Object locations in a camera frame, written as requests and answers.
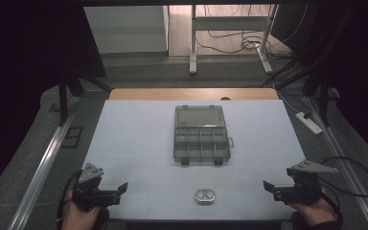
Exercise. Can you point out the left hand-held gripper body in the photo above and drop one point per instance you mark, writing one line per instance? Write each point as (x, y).
(89, 187)

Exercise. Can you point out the white cabinet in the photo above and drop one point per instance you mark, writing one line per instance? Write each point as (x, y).
(124, 28)

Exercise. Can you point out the white power strip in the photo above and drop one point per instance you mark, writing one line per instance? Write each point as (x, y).
(309, 123)

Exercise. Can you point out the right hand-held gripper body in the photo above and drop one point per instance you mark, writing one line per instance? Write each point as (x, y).
(303, 187)

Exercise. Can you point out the black curtain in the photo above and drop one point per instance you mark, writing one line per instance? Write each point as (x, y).
(364, 64)
(19, 64)

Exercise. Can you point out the aluminium rail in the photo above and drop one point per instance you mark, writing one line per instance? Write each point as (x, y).
(41, 172)
(348, 159)

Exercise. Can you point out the dark floor socket plate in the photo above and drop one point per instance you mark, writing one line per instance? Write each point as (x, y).
(72, 137)

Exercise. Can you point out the person's left hand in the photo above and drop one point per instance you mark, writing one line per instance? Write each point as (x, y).
(76, 215)

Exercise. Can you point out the black metal stand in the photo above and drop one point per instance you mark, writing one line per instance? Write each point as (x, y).
(324, 96)
(63, 96)

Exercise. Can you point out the clear grey plastic organizer box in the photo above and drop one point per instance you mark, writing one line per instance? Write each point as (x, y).
(201, 135)

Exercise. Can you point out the white table mat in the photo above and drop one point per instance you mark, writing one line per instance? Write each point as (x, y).
(134, 143)

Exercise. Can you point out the white metal desk frame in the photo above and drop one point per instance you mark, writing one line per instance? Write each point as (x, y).
(193, 38)

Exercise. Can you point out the person's right hand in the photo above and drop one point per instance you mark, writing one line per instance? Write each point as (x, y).
(314, 212)

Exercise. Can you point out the small silver oval case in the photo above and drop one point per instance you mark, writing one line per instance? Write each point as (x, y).
(204, 196)

